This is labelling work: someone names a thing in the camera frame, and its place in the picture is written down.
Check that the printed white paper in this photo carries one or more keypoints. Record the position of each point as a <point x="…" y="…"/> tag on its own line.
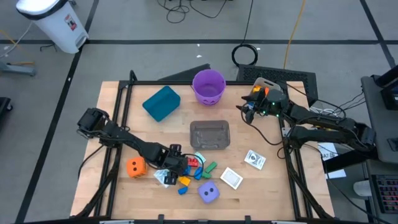
<point x="326" y="154"/>

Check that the grey keyboard shelf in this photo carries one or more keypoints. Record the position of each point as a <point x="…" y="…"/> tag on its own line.
<point x="377" y="217"/>

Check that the small green toy brick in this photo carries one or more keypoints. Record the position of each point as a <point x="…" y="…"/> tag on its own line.
<point x="206" y="175"/>

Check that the backlit keyboard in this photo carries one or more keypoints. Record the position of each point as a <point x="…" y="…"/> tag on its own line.
<point x="387" y="193"/>

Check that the card deck green print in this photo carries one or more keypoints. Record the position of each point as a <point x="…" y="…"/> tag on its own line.
<point x="160" y="175"/>

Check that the orange foam die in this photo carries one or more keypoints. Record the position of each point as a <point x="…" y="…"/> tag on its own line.
<point x="132" y="169"/>

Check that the grey desk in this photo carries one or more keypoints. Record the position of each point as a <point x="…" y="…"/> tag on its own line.
<point x="384" y="118"/>

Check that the purple foam die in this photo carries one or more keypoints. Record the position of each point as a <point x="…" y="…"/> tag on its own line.
<point x="208" y="198"/>

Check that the yellow toy brick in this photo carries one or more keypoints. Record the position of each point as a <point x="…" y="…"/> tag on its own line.
<point x="184" y="181"/>

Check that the white rounded object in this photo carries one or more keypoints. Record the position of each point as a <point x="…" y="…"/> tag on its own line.
<point x="362" y="188"/>

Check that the black aluminium table frame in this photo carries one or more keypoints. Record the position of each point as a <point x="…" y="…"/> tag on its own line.
<point x="149" y="83"/>

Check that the long green toy brick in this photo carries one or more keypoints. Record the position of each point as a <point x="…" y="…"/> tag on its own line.
<point x="211" y="167"/>

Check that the black perforated panel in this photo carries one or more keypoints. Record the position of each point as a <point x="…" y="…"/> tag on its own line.
<point x="295" y="76"/>

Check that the black monitor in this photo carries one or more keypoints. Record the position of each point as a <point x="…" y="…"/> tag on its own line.
<point x="390" y="93"/>

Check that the large blue toy brick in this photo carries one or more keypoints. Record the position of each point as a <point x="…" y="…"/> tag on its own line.
<point x="187" y="171"/>

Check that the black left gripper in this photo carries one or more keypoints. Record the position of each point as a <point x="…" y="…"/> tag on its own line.
<point x="169" y="160"/>

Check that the light grey plastic bin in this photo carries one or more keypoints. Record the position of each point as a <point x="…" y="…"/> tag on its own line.
<point x="264" y="81"/>

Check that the red-orange toy brick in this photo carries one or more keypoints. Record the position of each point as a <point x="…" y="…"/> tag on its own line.
<point x="266" y="91"/>

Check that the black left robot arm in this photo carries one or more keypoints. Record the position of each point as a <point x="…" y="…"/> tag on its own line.
<point x="133" y="143"/>

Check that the card deck black emblem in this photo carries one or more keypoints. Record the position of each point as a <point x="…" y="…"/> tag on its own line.
<point x="255" y="160"/>

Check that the white pedal trash can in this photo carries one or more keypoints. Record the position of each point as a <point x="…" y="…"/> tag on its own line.
<point x="56" y="25"/>

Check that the silver metal bracket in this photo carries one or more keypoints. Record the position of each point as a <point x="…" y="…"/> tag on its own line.
<point x="285" y="130"/>

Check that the smoky transparent plastic tray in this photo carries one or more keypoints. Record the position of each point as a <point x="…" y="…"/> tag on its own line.
<point x="210" y="135"/>

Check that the grey stand foot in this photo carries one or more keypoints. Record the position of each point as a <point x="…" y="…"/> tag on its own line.
<point x="18" y="70"/>

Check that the card deck grey pattern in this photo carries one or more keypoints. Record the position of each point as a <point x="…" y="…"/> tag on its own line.
<point x="231" y="178"/>

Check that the mint toy brick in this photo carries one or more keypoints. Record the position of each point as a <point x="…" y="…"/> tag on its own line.
<point x="201" y="157"/>

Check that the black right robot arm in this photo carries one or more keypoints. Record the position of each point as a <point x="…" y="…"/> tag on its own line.
<point x="326" y="133"/>

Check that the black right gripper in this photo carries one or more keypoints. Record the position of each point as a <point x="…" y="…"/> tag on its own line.
<point x="272" y="102"/>

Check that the purple plastic bucket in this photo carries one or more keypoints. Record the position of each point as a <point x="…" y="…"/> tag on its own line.
<point x="209" y="90"/>

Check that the teal plastic bin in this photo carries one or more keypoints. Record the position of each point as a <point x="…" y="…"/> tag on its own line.
<point x="161" y="104"/>

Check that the blank white paper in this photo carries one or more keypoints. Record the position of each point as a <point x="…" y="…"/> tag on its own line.
<point x="337" y="174"/>

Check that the red toy brick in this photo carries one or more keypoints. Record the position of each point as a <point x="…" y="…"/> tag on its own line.
<point x="193" y="162"/>

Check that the small blue toy brick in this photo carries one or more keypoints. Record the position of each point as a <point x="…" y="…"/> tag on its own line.
<point x="183" y="190"/>

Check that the black desk beam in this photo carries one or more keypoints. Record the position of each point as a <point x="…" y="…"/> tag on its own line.
<point x="348" y="160"/>

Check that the orange toy brick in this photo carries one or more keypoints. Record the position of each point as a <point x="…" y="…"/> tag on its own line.
<point x="257" y="89"/>

